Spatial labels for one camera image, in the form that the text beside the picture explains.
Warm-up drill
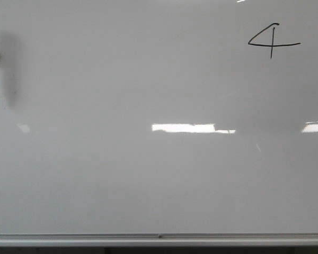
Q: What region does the white glossy whiteboard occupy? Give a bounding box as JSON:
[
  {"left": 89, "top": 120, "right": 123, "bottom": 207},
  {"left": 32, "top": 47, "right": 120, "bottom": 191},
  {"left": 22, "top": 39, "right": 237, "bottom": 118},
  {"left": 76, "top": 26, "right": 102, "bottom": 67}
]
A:
[{"left": 0, "top": 1, "right": 318, "bottom": 234}]

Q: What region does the aluminium whiteboard tray rail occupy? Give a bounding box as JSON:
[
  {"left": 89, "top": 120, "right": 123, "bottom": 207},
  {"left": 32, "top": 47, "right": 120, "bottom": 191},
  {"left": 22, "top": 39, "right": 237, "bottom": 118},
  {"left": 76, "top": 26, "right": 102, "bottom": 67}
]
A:
[{"left": 0, "top": 233, "right": 318, "bottom": 248}]

